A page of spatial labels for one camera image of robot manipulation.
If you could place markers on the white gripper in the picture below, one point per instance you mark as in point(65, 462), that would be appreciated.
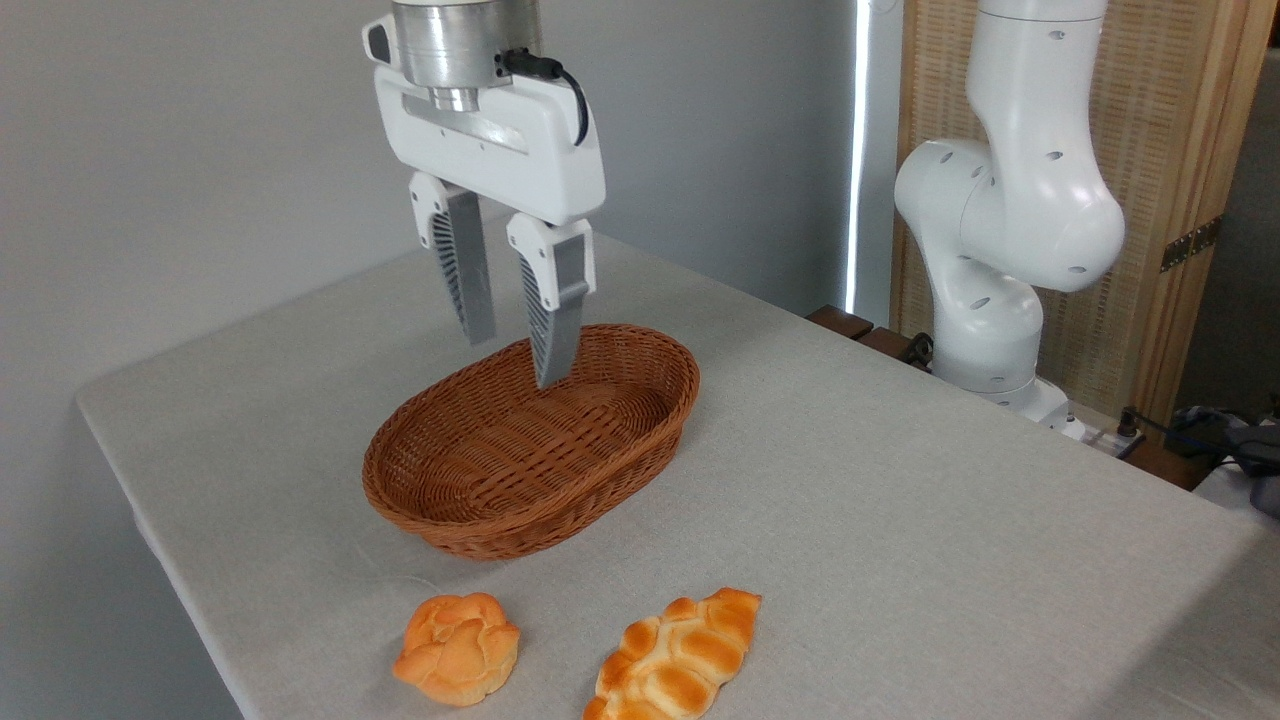
point(500, 150)

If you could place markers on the long braided bread loaf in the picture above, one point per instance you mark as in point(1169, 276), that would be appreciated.
point(680, 655)

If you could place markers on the round knotted bread roll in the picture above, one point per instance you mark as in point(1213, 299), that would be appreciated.
point(455, 650)

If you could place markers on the brown wicker basket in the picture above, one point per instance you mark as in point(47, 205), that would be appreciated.
point(520, 450)

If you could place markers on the grey tablecloth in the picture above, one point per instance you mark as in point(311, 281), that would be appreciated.
point(900, 500)

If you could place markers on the black power plug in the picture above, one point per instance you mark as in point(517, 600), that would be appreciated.
point(1129, 422)

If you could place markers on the wooden rattan folding screen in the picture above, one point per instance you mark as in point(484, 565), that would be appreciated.
point(1160, 120)

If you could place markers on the metal screen hinge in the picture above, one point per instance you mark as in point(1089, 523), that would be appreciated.
point(1190, 243)

